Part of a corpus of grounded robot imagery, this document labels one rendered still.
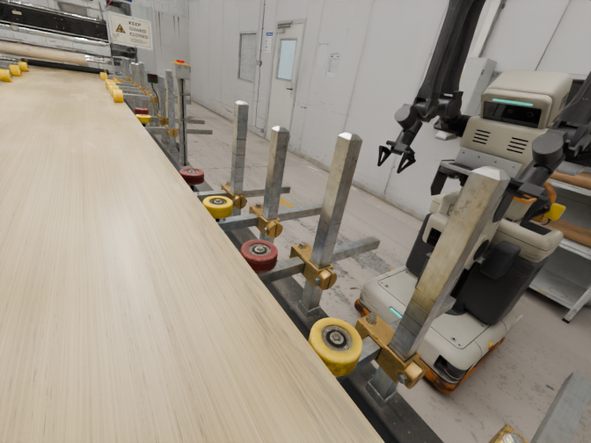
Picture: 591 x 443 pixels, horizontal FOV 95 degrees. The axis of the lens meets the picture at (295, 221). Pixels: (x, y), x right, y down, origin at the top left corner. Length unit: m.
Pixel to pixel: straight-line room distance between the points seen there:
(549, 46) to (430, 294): 2.91
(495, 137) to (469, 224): 0.89
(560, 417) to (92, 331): 0.70
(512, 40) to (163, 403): 3.33
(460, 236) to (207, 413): 0.38
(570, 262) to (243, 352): 2.97
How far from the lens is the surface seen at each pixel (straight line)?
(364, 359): 0.55
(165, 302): 0.49
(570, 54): 3.19
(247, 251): 0.58
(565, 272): 3.20
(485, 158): 1.28
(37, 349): 0.48
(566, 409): 0.69
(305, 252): 0.69
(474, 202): 0.42
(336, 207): 0.58
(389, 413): 0.67
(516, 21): 3.38
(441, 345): 1.53
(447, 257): 0.44
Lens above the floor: 1.24
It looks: 27 degrees down
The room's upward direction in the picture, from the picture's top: 10 degrees clockwise
